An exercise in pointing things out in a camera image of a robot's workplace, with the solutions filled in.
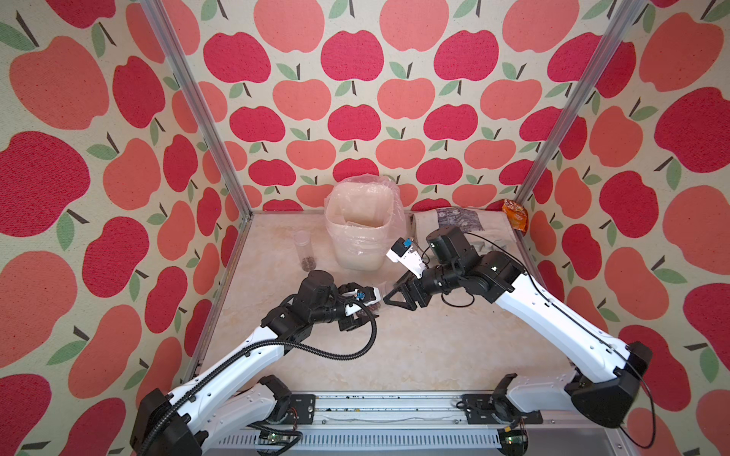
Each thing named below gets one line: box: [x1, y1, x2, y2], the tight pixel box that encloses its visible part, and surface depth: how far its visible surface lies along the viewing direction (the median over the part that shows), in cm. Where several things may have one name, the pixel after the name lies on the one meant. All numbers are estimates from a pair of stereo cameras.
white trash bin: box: [324, 172, 407, 272], surface depth 92 cm
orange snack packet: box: [501, 199, 530, 237], surface depth 117 cm
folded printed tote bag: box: [409, 207, 522, 257], surface depth 107 cm
